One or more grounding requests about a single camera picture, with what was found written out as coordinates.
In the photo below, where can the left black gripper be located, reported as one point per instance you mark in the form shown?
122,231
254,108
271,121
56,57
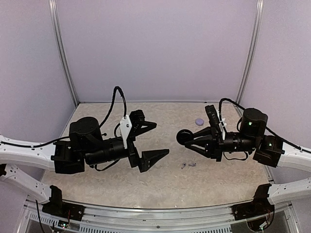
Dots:
144,162

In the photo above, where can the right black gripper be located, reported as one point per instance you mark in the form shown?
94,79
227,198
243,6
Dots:
215,144

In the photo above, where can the black earbud charging case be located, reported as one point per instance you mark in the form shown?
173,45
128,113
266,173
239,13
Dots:
184,136

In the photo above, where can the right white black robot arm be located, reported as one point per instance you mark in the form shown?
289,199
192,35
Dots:
269,150

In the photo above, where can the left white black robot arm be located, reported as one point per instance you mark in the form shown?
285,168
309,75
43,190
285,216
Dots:
69,155

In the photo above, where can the purple round charging case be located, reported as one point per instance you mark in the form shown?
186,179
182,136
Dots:
199,122

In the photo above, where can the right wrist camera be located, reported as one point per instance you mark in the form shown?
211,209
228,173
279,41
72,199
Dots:
215,120

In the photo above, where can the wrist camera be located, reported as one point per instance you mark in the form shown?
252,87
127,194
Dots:
131,126
215,120

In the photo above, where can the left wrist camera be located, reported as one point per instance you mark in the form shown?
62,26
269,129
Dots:
131,126

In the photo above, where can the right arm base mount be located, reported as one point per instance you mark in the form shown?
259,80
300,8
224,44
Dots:
259,205

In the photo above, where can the right aluminium frame post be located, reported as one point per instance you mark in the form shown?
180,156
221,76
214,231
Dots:
251,50

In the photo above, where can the aluminium frame post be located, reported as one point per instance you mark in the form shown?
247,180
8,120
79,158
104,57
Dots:
251,50
62,52

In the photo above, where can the front aluminium rail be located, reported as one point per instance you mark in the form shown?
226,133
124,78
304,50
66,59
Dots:
108,219

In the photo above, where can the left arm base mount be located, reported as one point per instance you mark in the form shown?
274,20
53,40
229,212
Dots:
57,207

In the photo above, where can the left aluminium frame post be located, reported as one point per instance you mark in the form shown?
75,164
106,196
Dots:
62,52

